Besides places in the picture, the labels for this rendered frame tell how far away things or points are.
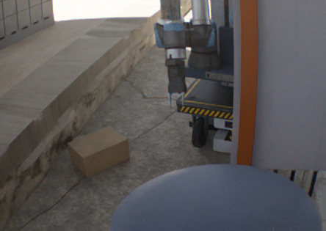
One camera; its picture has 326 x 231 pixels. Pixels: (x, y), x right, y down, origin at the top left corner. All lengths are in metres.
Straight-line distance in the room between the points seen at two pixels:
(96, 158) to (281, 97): 1.38
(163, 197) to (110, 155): 1.84
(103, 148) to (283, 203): 1.85
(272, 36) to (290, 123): 0.24
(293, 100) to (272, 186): 0.61
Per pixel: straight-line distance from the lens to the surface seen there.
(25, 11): 4.04
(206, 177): 0.39
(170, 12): 2.05
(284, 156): 1.06
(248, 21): 0.87
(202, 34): 1.82
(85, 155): 2.12
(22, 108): 2.34
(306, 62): 0.94
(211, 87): 2.35
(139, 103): 2.93
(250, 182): 0.39
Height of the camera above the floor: 1.27
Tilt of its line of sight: 27 degrees down
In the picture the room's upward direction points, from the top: 3 degrees counter-clockwise
